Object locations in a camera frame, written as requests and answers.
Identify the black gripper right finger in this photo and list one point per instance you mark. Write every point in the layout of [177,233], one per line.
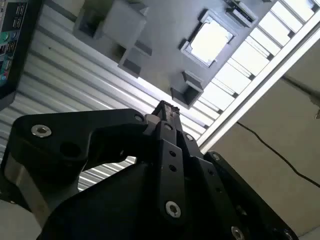
[212,180]

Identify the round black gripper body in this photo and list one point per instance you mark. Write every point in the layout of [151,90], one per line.
[112,212]

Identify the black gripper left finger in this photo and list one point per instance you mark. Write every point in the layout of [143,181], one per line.
[75,125]

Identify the silver CPU with green board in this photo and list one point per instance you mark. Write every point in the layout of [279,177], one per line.
[210,42]

